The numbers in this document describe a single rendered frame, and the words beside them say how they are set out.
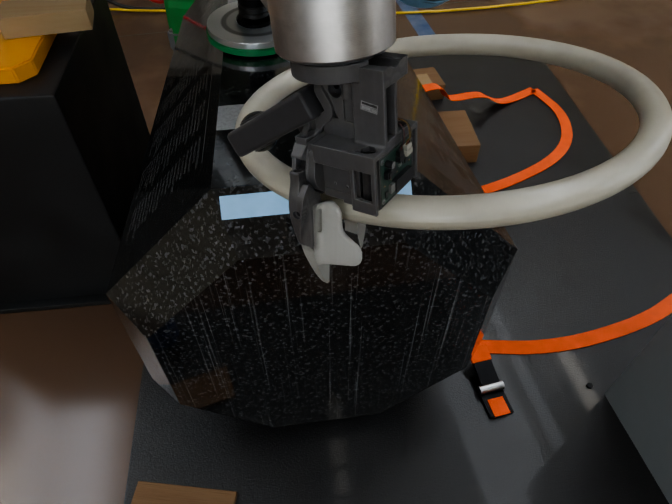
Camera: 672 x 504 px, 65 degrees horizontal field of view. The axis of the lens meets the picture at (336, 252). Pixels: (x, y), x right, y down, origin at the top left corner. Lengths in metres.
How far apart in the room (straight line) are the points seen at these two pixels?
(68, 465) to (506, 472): 1.13
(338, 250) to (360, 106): 0.13
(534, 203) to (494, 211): 0.03
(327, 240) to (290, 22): 0.19
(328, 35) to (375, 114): 0.07
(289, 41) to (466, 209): 0.19
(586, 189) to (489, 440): 1.12
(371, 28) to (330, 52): 0.03
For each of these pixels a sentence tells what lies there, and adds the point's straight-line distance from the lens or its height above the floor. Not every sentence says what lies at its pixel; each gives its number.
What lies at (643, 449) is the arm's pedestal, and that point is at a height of 0.04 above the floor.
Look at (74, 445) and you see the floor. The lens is 1.65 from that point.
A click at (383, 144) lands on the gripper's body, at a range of 0.41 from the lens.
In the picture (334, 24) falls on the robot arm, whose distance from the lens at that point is 0.37.
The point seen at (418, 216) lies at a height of 1.08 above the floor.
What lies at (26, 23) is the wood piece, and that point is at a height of 0.81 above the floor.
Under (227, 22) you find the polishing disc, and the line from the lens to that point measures 1.27.
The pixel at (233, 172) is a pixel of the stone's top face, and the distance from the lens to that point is 0.90.
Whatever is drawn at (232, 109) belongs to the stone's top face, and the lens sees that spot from 1.04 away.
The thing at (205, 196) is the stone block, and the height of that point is 0.81.
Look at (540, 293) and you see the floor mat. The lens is 1.84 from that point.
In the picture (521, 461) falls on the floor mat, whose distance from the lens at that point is 1.54.
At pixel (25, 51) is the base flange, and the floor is 0.78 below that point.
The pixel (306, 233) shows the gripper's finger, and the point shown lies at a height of 1.06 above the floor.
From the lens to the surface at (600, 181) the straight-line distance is 0.51.
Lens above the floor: 1.40
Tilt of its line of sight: 49 degrees down
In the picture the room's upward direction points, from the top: straight up
